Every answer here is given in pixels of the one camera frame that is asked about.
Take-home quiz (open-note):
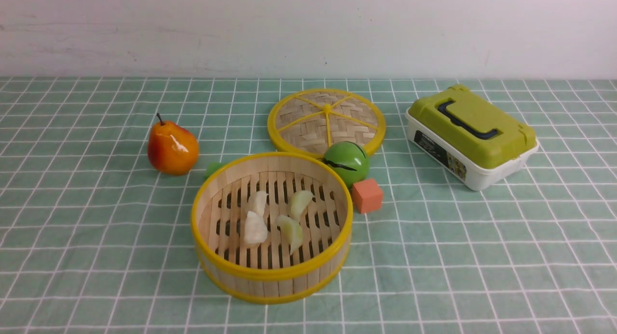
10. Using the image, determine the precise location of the pale green dumpling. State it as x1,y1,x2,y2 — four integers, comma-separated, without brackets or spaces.
289,190,314,222
275,215,304,255

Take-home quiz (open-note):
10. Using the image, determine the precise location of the white pleated dumpling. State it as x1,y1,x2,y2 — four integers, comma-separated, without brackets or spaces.
243,211,268,245

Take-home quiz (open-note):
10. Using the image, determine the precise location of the woven bamboo steamer lid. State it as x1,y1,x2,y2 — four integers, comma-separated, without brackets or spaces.
267,88,386,158

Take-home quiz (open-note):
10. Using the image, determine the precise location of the bamboo steamer tray yellow rim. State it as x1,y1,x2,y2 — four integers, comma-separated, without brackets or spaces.
191,152,353,305

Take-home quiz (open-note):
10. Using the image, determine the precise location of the green toy apple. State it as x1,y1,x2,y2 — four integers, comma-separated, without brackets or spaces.
321,141,370,187

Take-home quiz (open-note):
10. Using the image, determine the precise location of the orange foam cube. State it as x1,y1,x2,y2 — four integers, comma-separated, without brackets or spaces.
351,178,384,214

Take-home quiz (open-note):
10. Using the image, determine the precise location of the orange red toy pear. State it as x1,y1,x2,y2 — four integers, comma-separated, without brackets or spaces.
147,113,199,176

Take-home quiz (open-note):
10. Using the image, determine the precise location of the green white lunch box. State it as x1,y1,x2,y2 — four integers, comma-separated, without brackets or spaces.
405,84,538,191

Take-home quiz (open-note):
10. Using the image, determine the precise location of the green checkered tablecloth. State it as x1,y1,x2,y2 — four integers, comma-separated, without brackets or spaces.
0,77,617,334

